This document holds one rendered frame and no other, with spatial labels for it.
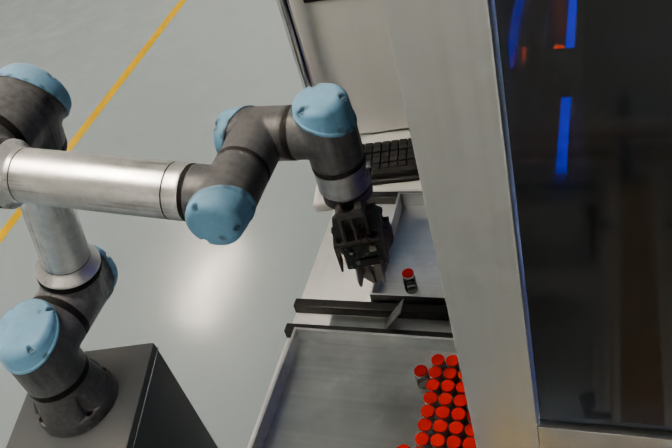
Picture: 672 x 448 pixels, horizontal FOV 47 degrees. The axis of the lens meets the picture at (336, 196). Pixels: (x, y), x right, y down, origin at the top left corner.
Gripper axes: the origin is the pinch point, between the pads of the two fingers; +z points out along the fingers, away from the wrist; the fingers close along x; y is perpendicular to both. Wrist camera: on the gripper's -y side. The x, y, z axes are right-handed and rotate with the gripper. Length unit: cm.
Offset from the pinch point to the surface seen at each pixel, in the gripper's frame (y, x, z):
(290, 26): -61, -11, -14
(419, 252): -15.9, 6.9, 13.4
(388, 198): -30.8, 2.6, 11.9
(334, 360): 5.1, -9.9, 13.4
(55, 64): -308, -186, 99
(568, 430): 44, 20, -19
